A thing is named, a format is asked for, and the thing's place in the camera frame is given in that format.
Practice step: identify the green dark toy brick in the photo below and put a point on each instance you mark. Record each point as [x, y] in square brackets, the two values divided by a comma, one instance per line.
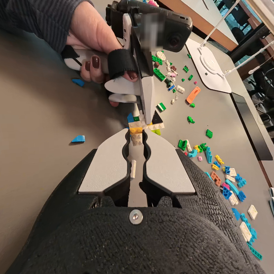
[185, 69]

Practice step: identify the green square toy brick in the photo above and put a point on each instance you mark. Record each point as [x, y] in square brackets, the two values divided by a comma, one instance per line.
[190, 77]

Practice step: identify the pile of blue white bricks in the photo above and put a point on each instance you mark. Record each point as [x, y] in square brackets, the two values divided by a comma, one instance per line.
[231, 188]

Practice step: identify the black office chair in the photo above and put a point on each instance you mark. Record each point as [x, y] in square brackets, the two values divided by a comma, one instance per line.
[264, 83]

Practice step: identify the white flat stand base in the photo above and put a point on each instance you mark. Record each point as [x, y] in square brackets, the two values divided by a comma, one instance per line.
[214, 72]

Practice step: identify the person's left hand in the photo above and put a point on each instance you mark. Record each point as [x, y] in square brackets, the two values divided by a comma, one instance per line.
[92, 32]

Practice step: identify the green white tile brick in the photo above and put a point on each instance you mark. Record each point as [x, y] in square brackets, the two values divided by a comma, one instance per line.
[161, 107]

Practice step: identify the green slope toy brick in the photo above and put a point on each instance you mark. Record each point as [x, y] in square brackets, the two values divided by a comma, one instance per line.
[209, 133]

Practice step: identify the green leaf toy brick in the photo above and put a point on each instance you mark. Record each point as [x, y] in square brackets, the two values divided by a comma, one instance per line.
[191, 119]

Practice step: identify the pile of small mixed bricks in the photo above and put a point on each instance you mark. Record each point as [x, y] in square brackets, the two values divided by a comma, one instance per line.
[169, 75]

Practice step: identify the white yellow toy brick assembly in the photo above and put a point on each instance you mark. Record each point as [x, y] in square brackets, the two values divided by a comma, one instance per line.
[137, 129]

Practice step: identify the orange brick separator tool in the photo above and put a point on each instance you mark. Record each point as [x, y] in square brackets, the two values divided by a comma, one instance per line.
[193, 95]

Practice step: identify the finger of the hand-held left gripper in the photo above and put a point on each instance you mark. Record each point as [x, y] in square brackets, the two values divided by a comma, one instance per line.
[148, 96]

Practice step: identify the grey desk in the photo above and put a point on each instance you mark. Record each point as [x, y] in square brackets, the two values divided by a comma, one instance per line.
[42, 111]

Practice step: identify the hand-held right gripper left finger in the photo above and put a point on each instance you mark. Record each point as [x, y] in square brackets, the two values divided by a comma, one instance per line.
[107, 169]

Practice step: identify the long white toy brick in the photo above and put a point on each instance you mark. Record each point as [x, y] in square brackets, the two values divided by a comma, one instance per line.
[133, 169]

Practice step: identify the blue wedge toy brick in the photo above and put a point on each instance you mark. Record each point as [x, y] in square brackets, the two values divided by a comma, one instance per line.
[78, 82]
[78, 139]

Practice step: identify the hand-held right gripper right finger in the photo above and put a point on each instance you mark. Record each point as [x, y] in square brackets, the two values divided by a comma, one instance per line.
[167, 169]

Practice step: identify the white and teal object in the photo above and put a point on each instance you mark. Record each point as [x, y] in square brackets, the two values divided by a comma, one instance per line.
[272, 199]

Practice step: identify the black flat tablet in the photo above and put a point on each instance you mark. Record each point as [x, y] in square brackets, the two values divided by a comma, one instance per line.
[252, 128]

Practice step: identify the person's left forearm dark sleeve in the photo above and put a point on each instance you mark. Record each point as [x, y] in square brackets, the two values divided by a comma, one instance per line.
[38, 19]

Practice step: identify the clear stand rod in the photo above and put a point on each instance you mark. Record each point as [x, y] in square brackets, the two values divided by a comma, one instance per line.
[220, 23]
[248, 58]

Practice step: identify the wooden edged neighbour desk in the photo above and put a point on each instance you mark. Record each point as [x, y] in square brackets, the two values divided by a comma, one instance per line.
[203, 17]

